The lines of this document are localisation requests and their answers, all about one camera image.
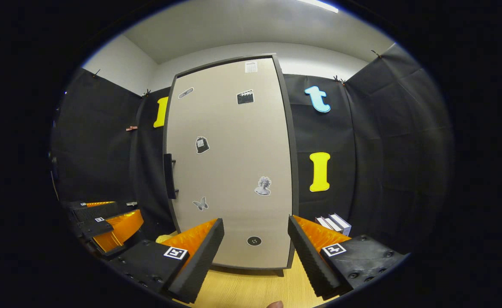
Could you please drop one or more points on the dark grey cabinet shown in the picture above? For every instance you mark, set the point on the dark grey cabinet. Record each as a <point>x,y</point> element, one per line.
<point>295,149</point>

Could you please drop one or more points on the long ceiling light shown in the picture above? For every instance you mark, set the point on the long ceiling light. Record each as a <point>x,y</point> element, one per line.
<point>319,5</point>

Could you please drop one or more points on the black backdrop cloth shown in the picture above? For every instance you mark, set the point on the black backdrop cloth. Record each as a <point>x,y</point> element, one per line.
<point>383,171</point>

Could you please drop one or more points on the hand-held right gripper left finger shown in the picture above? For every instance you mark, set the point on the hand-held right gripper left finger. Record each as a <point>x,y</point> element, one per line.
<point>201,265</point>

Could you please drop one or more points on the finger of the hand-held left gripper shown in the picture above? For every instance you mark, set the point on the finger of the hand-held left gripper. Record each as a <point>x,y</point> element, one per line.
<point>99,210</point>
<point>122,229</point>

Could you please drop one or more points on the beige cabinet door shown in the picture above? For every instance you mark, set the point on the beige cabinet door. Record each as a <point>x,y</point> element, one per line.
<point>233,171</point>

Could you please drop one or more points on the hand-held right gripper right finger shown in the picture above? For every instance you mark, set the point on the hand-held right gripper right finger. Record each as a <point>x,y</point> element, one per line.
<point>308,256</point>

